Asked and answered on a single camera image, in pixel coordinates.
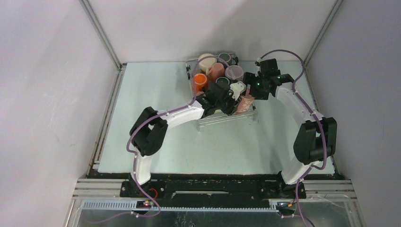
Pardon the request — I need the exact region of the pink patterned mug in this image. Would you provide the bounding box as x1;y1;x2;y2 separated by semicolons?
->
235;88;254;114

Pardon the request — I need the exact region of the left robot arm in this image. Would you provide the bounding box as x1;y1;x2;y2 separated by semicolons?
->
126;82;246;197

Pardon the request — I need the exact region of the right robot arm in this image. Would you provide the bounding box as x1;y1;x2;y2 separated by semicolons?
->
244;70;337;198

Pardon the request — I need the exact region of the clear acrylic dish rack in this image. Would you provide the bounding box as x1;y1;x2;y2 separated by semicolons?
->
185;53;257;128

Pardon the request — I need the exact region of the dark teal mug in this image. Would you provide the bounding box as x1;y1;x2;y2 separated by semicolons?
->
216;77;231;89

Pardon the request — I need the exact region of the orange mug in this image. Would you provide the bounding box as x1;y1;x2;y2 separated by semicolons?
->
192;73;209;94

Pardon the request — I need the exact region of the pink ribbed mug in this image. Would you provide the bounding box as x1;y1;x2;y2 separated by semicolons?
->
206;63;225;83

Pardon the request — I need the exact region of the mauve grey mug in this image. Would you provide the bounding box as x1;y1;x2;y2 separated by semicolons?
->
225;65;244;81

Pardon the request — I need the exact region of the cream beige mug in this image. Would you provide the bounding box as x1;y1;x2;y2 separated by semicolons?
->
198;53;217;73

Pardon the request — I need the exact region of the dark grey mug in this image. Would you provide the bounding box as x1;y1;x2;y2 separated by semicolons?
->
218;52;233;66

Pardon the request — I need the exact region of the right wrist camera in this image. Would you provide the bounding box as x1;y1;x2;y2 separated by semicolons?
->
255;59;281;78

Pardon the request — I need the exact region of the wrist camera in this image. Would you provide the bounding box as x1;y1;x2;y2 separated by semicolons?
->
230;81;247;100
255;59;281;78

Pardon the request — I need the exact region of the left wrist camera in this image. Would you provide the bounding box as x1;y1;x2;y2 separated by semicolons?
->
230;81;247;100

